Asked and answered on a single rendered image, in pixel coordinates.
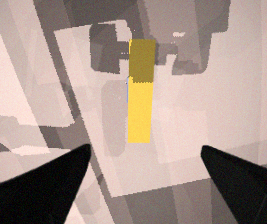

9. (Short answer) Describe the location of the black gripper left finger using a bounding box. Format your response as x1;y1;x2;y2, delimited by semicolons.
0;144;92;224

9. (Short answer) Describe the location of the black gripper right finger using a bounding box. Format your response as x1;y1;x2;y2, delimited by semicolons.
200;145;267;224

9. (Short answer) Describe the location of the yellow bar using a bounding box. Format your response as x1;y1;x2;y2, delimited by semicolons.
128;39;156;143

